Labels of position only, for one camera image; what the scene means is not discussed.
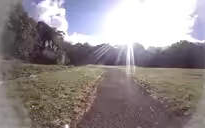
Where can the dark leaf-strewn path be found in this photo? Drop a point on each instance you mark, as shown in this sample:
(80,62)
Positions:
(123,103)

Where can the wood of dark trees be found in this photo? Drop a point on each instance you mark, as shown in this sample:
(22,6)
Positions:
(33,43)

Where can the flat grass field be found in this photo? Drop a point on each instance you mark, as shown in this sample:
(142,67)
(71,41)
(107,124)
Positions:
(170,83)

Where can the row of trees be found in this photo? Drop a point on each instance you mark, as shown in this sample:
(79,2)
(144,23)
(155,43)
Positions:
(176,55)

